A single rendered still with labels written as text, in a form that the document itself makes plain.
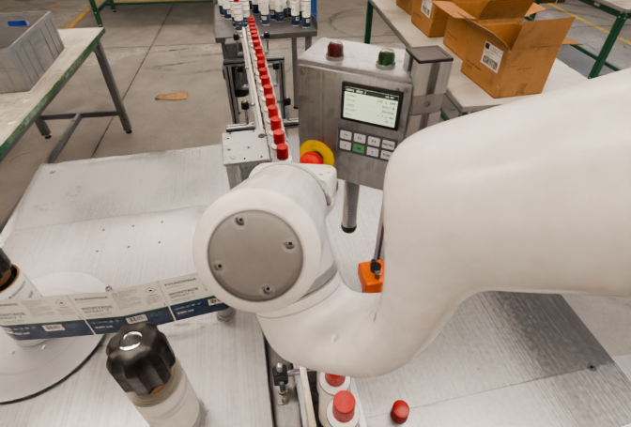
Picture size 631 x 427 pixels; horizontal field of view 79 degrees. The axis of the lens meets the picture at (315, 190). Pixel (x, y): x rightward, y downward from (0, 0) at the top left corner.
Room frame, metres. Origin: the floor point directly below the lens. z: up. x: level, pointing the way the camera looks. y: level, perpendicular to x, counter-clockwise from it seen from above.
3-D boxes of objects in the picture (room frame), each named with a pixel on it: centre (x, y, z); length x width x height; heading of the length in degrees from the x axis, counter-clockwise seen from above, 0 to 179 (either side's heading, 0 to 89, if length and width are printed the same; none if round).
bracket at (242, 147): (0.79, 0.17, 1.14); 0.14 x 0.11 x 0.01; 11
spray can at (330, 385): (0.27, -0.03, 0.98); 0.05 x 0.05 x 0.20
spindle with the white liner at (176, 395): (0.27, 0.25, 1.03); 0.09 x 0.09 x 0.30
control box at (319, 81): (0.52, -0.07, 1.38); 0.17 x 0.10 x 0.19; 66
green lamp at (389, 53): (0.49, -0.09, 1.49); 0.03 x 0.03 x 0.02
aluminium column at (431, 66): (0.47, -0.14, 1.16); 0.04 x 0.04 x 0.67; 11
